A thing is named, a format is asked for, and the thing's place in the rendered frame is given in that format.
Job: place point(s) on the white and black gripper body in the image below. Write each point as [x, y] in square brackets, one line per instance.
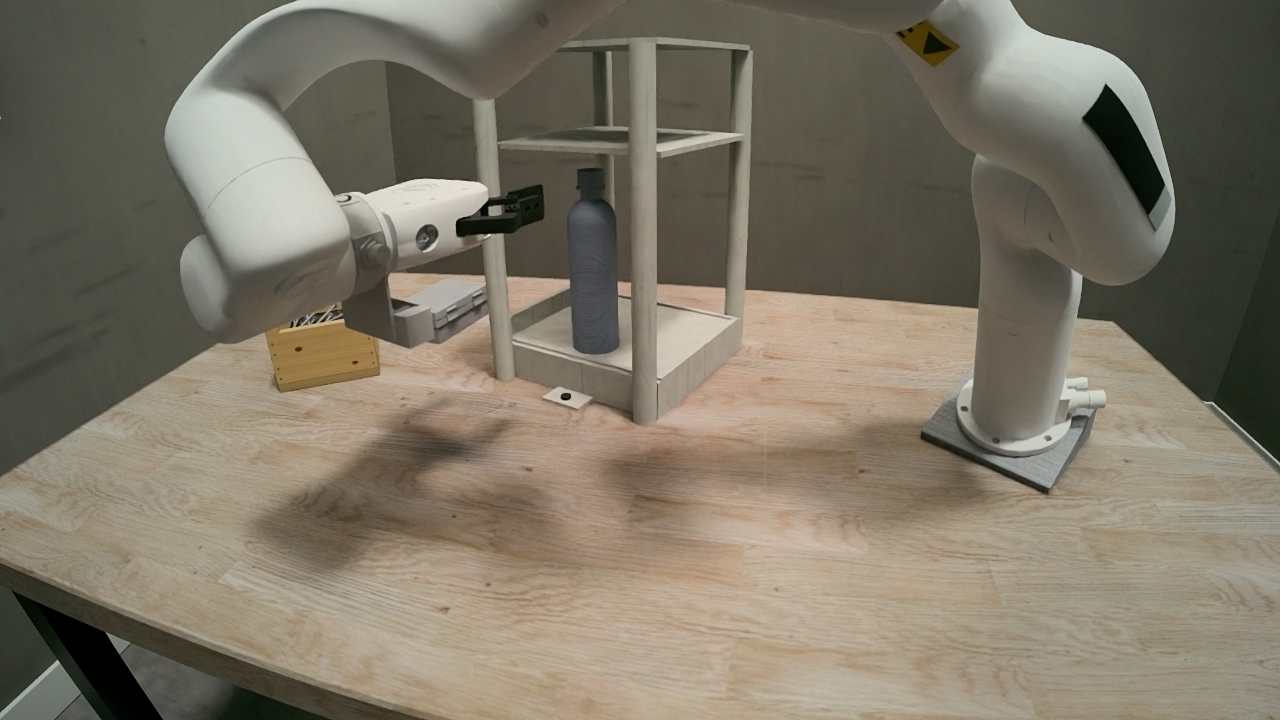
[424, 212]

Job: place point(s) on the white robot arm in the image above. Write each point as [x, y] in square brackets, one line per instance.
[1061, 118]

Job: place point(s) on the pale grey shelving unit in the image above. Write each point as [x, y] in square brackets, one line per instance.
[665, 350]

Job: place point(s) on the light wooden crate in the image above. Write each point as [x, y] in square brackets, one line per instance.
[321, 354]

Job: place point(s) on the grey plastic case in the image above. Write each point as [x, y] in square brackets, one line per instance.
[455, 305]

